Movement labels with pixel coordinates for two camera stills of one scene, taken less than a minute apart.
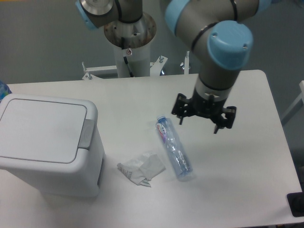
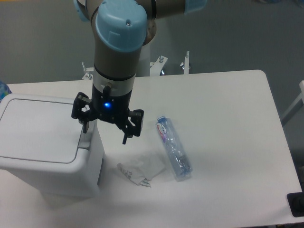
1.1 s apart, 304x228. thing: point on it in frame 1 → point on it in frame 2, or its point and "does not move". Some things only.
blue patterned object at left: (4, 90) does not move
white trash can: (54, 143) does not move
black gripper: (210, 109) → (110, 108)
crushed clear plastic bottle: (179, 160) does not move
